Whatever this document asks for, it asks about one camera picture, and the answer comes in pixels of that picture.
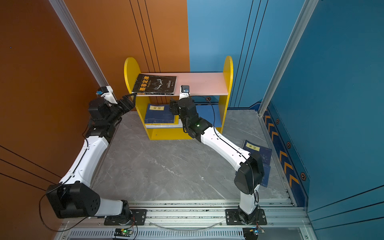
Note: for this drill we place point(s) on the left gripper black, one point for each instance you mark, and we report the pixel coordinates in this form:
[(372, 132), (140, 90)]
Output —
[(130, 106)]

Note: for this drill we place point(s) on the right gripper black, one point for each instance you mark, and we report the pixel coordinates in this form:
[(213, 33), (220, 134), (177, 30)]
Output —
[(175, 105)]

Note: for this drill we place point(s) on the black book orange title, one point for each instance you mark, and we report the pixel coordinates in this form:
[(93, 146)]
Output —
[(154, 85)]

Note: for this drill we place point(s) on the navy book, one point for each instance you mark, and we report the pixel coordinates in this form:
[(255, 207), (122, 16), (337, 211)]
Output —
[(265, 179), (159, 114), (265, 153)]

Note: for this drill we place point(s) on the white La Dame book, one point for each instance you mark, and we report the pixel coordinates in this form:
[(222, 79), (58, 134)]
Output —
[(164, 126)]

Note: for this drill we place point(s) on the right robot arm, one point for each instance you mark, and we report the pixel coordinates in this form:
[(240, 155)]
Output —
[(248, 166)]

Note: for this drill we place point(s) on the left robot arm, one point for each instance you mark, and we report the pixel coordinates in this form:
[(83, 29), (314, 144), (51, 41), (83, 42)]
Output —
[(73, 197)]

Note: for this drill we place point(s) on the yellow pink blue bookshelf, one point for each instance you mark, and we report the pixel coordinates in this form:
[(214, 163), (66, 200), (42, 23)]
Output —
[(201, 84)]

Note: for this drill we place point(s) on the left green circuit board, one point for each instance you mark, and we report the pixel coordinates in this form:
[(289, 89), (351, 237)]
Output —
[(124, 233)]

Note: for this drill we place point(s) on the green circuit board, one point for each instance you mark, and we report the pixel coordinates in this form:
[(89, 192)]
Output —
[(252, 233), (124, 233)]

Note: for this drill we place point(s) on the right green circuit board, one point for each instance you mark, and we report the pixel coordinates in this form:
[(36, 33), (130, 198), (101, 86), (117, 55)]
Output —
[(252, 233)]

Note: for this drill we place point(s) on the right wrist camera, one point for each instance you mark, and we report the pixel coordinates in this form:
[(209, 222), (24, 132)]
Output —
[(184, 92)]

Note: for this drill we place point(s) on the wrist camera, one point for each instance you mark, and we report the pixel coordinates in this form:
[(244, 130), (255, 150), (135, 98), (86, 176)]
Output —
[(107, 93), (184, 92)]

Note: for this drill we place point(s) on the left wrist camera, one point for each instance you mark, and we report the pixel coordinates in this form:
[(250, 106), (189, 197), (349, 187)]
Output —
[(107, 93)]

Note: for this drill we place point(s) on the left aluminium corner post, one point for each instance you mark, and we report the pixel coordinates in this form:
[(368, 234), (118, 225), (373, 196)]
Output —
[(72, 29)]

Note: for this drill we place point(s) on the aluminium corner post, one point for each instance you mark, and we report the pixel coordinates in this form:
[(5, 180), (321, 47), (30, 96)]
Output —
[(295, 36), (72, 29)]

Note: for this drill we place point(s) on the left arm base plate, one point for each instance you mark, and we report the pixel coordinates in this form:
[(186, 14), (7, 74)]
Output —
[(135, 217)]

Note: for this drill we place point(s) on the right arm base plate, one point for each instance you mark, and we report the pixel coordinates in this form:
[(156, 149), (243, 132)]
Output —
[(239, 217)]

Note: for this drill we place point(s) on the aluminium frame rail front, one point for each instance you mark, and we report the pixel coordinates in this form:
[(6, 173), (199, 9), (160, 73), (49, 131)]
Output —
[(197, 220)]

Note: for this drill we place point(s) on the right aluminium corner post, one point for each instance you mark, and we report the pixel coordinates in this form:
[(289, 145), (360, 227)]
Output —
[(295, 36)]

